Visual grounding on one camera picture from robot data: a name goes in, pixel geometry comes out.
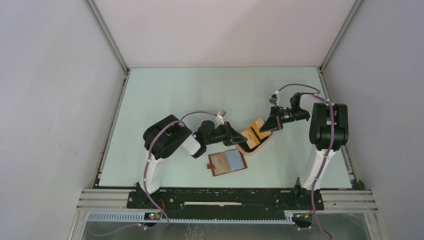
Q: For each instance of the aluminium frame post left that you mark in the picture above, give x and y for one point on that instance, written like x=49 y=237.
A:
x=105 y=31

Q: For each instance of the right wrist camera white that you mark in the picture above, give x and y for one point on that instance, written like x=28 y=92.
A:
x=275 y=99

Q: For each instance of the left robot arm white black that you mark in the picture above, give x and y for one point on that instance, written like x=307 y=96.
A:
x=163 y=138

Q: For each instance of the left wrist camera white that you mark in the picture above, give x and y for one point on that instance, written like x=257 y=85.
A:
x=219 y=117

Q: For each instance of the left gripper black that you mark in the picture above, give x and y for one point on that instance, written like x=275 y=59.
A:
x=231 y=136

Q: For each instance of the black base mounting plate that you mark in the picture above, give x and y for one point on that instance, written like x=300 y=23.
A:
x=237 y=204

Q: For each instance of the brown leather card holder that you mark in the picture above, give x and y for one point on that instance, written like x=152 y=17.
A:
x=235 y=159

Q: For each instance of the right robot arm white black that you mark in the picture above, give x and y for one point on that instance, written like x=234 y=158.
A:
x=328 y=132

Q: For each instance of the pink oval tray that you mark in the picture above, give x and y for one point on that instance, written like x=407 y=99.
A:
x=264 y=138

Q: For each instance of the aluminium frame post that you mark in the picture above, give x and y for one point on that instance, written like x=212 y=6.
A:
x=341 y=33
x=105 y=31

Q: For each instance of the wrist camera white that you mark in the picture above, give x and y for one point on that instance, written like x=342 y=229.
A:
x=219 y=117
x=275 y=99

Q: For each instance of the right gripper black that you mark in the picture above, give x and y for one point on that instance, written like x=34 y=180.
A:
x=274 y=123

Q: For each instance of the aluminium frame post right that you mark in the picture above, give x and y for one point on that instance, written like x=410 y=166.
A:
x=341 y=33

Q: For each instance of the gold VIP credit card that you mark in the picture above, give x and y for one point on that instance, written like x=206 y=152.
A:
x=252 y=139

